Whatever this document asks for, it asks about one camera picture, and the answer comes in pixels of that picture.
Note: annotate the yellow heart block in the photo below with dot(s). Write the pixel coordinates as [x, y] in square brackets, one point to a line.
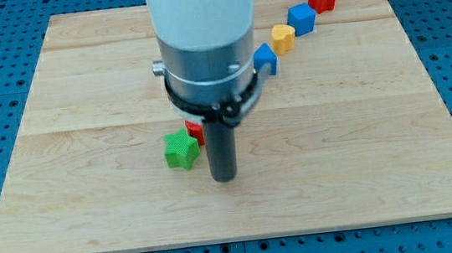
[282, 39]

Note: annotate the green star block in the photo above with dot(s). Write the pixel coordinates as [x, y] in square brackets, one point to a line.
[181, 150]

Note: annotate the black clamp ring mount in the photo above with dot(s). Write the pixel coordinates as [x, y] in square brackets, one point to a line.
[229, 113]

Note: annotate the blue cube block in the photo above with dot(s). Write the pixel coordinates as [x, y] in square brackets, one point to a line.
[302, 18]

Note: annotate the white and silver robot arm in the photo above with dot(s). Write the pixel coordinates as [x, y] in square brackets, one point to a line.
[208, 69]

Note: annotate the light wooden board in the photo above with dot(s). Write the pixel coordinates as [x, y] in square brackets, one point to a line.
[351, 133]

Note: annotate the blue triangle block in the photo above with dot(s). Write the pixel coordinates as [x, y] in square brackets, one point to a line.
[264, 55]

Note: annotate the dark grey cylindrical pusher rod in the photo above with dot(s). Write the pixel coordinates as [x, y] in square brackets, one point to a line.
[220, 144]

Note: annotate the red circle block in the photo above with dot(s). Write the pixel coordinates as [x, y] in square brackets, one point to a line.
[195, 130]

